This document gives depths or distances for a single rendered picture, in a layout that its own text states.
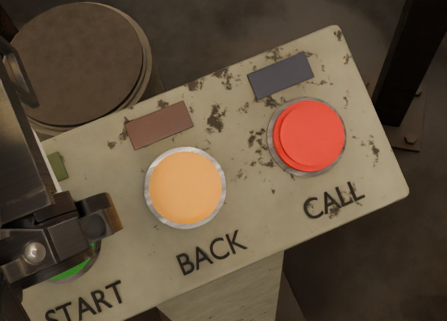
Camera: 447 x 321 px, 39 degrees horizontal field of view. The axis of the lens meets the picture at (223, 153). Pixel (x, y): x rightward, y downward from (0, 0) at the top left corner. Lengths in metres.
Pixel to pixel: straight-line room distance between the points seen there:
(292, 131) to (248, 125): 0.03
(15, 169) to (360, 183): 0.23
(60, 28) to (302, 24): 0.66
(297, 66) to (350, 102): 0.04
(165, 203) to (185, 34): 0.79
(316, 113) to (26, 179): 0.20
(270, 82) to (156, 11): 0.80
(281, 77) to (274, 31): 0.75
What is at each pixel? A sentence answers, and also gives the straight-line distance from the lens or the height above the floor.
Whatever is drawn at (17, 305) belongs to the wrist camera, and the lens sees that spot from 0.18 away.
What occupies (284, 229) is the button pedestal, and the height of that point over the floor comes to 0.59.
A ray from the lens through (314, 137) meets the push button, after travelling 0.35.
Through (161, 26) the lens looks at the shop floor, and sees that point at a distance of 1.13.
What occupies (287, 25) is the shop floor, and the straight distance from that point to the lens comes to 1.11.
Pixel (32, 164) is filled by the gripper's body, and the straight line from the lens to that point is 0.19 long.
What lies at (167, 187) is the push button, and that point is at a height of 0.61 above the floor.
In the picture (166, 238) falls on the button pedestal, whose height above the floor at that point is 0.59.
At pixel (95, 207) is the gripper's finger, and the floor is 0.72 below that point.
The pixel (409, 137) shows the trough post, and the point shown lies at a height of 0.02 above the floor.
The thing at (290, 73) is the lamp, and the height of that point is 0.61.
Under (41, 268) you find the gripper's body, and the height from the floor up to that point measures 0.76.
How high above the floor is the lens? 0.93
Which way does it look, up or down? 68 degrees down
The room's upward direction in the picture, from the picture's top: 9 degrees counter-clockwise
